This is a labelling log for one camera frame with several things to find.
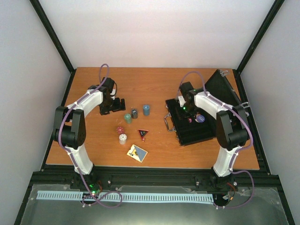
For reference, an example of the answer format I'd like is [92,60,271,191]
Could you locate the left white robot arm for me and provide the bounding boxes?
[52,78,126,189]

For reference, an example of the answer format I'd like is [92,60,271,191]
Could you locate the playing card deck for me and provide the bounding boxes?
[127,144,148,163]

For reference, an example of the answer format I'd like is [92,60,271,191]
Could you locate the green poker chip stack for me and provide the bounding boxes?
[124,113,132,124]

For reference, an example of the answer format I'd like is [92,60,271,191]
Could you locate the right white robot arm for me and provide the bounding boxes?
[178,82,253,189]

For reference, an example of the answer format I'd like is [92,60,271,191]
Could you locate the purple blind button chips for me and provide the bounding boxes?
[195,114,206,123]

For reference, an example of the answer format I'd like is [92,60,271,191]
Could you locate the red poker chip stack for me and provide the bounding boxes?
[117,126,124,135]

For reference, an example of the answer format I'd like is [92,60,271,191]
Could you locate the white poker chip stack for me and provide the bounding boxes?
[119,134,127,145]

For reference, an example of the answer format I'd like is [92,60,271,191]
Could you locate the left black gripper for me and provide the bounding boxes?
[99,97,126,115]

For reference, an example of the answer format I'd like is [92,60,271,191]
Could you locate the black aluminium base frame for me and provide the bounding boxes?
[15,165,295,225]

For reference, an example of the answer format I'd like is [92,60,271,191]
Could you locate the blue poker chip stack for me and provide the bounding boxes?
[142,105,150,116]

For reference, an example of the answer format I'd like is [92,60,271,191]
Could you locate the light blue cable duct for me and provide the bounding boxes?
[36,190,214,204]

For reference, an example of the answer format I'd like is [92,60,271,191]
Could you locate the black triangular card box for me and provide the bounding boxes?
[138,129,149,139]

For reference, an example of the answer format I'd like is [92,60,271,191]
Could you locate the black poker chip stack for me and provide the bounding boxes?
[131,108,138,119]

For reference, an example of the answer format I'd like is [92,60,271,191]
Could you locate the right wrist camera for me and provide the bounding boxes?
[178,96,186,108]

